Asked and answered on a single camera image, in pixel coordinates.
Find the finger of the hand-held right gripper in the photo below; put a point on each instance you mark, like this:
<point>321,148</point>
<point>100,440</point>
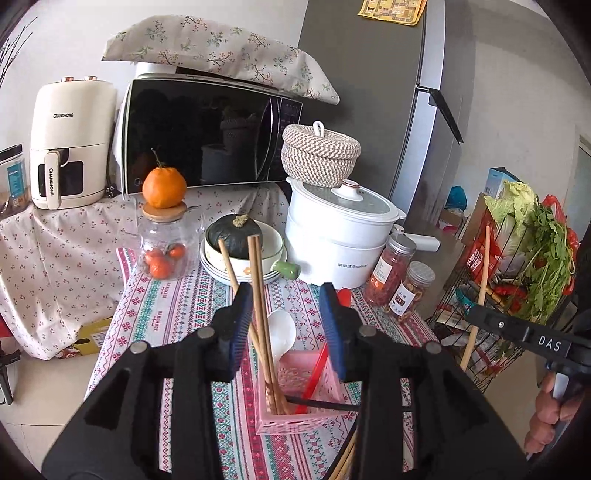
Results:
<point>494,321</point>

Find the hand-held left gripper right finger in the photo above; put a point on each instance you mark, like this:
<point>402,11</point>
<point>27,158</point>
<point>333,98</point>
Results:
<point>332,332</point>

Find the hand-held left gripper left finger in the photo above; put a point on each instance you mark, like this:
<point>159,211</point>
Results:
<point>243,332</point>

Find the white ceramic spoon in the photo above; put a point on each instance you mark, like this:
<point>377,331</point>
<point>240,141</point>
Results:
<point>281,330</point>

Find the red plastic spoon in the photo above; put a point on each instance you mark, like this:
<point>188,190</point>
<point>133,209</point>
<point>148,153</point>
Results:
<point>314,378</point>

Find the black chopstick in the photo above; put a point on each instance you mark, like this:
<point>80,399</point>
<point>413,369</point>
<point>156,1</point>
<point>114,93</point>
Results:
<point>323,405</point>

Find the pink perforated utensil holder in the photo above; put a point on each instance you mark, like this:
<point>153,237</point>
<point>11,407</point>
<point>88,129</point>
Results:
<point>300,422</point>

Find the person's right hand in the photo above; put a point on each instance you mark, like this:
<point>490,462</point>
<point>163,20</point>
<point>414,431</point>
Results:
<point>547,410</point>

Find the patterned striped tablecloth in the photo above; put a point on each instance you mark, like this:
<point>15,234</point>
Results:
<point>184,314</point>

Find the red snack packet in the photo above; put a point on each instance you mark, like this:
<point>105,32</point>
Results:
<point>475,258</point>

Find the bunch of leafy greens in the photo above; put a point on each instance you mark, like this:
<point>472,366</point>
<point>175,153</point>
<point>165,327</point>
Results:
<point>545,258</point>

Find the jar of red dried fruit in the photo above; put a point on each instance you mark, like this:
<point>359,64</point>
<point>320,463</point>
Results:
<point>388,272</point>

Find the jar of dried fruit rings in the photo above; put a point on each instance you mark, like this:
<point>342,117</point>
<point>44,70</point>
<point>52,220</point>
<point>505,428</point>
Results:
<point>411,295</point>

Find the white electric cooking pot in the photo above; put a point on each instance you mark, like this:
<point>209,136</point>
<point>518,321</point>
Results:
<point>332,244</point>

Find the small tangerine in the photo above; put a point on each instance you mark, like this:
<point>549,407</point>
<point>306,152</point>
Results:
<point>178,251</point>
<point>159,266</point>

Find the green kabocha squash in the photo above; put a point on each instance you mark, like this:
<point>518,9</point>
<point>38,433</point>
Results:
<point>235,228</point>

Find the napa cabbage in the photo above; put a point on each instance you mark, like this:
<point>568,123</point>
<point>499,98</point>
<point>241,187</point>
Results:
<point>517,203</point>

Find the red plastic bag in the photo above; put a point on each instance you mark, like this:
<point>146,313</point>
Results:
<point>556,207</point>

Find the blue plastic bag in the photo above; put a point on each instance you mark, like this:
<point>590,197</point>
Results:
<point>457,196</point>

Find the glass jar with wooden lid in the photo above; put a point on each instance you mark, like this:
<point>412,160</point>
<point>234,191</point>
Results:
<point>164,214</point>

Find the blue box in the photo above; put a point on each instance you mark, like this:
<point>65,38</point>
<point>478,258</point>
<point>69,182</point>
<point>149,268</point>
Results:
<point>501,177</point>

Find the yellow cardboard box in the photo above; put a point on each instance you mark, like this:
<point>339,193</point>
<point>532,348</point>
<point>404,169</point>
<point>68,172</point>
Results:
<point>94,334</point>

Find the large orange with stem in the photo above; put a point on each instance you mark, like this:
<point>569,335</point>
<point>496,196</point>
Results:
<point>164,187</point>

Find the woven lidded basket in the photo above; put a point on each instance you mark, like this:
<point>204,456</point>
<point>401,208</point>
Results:
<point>318,157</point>

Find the white floral side cloth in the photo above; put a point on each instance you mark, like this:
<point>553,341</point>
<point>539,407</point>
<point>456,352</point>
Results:
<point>60,258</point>

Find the black microwave oven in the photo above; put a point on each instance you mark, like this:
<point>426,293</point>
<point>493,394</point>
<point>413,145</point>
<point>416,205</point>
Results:
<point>194,129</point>

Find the grey refrigerator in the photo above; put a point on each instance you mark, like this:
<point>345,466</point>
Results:
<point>369,92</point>

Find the white air fryer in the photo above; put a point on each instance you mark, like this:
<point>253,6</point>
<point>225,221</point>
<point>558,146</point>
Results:
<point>69,120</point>

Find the clear container with black lid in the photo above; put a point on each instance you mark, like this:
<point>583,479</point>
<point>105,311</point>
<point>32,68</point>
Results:
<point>14,180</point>

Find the floral fabric microwave cover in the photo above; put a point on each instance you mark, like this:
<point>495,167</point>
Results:
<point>221,46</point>

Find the yellow paper sheet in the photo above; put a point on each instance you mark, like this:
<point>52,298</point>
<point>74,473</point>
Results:
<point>392,11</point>

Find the dried twig branches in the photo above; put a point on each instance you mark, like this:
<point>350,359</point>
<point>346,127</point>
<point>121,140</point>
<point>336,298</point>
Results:
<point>7,55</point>

